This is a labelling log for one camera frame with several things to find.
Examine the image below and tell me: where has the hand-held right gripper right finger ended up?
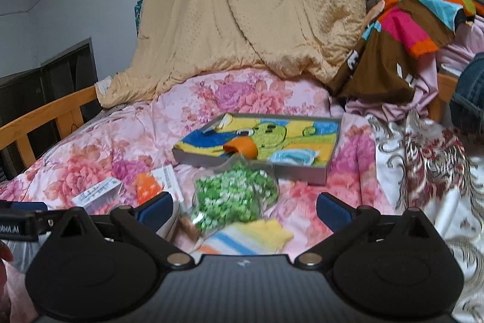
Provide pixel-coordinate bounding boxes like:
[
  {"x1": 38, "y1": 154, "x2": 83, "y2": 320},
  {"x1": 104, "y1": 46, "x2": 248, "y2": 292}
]
[{"x1": 294, "y1": 192, "x2": 449, "y2": 269}]

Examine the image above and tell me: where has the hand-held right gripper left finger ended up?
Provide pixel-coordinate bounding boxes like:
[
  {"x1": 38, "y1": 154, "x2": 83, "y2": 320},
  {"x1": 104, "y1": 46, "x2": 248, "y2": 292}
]
[{"x1": 48, "y1": 192, "x2": 193, "y2": 268}]

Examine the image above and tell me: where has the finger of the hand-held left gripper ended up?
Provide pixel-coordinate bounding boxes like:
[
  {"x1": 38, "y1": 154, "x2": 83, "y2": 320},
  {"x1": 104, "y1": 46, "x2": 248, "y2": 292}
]
[{"x1": 0, "y1": 200, "x2": 49, "y2": 213}]

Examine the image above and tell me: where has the grey shallow tray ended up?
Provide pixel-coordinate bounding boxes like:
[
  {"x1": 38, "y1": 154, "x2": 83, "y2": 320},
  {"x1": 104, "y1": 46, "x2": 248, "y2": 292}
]
[{"x1": 173, "y1": 112, "x2": 343, "y2": 186}]

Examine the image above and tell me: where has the clear bag of green stars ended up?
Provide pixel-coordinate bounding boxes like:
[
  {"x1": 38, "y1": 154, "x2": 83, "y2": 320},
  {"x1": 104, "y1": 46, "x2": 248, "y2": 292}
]
[{"x1": 178, "y1": 160, "x2": 280, "y2": 242}]

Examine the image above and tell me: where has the white and orange box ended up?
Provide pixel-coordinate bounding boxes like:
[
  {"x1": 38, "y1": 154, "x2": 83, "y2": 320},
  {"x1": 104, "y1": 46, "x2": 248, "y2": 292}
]
[{"x1": 135, "y1": 166, "x2": 186, "y2": 206}]

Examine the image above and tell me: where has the clear wrapped white box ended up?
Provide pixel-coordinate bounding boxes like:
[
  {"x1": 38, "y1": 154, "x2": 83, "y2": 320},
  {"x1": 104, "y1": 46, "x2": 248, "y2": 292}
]
[{"x1": 72, "y1": 177, "x2": 125, "y2": 214}]

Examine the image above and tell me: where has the light blue face mask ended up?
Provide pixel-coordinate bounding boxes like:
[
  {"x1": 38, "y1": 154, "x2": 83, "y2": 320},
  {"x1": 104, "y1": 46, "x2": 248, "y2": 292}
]
[{"x1": 268, "y1": 150, "x2": 316, "y2": 166}]

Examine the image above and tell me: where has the pink floral bedsheet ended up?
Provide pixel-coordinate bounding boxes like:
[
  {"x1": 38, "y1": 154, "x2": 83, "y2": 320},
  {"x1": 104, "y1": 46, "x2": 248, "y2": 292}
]
[{"x1": 0, "y1": 66, "x2": 401, "y2": 256}]

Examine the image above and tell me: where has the cartoon print towel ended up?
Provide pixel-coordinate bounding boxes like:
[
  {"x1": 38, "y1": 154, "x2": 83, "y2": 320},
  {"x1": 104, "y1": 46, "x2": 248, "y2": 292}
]
[{"x1": 178, "y1": 115, "x2": 339, "y2": 168}]

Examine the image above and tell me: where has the orange cloth piece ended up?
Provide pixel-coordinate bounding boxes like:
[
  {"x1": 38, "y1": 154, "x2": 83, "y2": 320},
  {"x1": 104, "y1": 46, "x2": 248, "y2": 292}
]
[{"x1": 222, "y1": 137, "x2": 260, "y2": 161}]

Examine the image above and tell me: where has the ornate red gold blanket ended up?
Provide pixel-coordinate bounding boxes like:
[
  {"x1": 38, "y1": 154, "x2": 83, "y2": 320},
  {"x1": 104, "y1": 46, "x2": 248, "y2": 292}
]
[{"x1": 368, "y1": 111, "x2": 484, "y2": 323}]

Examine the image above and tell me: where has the dark cabinet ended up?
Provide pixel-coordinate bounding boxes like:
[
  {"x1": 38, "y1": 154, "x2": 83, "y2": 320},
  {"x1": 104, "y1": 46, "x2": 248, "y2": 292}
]
[{"x1": 0, "y1": 38, "x2": 95, "y2": 180}]

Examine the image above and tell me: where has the wooden furniture panel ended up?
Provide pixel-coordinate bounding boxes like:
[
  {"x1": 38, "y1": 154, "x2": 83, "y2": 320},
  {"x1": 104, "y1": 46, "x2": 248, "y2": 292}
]
[{"x1": 429, "y1": 73, "x2": 460, "y2": 123}]

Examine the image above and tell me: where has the person's jeans leg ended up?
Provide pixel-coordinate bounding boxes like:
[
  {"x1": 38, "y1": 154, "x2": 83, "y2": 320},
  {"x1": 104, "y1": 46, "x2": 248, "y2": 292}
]
[{"x1": 450, "y1": 52, "x2": 484, "y2": 136}]

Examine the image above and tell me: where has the colourful patchwork garment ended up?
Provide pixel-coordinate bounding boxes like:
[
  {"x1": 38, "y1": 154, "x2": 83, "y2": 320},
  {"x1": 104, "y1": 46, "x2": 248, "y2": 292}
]
[{"x1": 329, "y1": 0, "x2": 484, "y2": 104}]

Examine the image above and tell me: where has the yellow dotted quilt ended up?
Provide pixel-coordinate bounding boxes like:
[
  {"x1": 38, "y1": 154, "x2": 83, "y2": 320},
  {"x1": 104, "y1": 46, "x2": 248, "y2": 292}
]
[{"x1": 94, "y1": 0, "x2": 369, "y2": 110}]

